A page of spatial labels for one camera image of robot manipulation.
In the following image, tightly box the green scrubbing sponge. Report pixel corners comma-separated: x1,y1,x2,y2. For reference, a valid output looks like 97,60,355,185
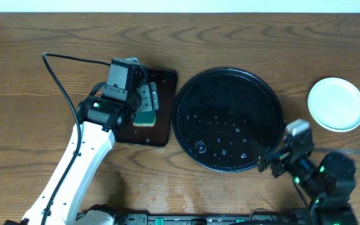
133,111,156,127

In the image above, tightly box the large light green plate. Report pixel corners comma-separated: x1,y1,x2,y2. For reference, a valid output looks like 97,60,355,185
307,77,360,128

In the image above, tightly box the yellow plate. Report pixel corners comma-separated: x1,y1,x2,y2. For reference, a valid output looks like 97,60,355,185
308,107,356,133

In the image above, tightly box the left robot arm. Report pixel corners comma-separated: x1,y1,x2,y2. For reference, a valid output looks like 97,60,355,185
20,57,159,224

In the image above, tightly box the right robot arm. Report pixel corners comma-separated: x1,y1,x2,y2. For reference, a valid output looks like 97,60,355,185
257,128,358,225

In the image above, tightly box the black rectangular water tray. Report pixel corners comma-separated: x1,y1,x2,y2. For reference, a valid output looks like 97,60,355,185
115,69,178,147

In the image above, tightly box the black round tray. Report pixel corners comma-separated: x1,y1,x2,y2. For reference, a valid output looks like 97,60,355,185
172,68,285,173

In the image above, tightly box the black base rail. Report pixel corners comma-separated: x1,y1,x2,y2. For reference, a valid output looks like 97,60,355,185
75,203,309,225

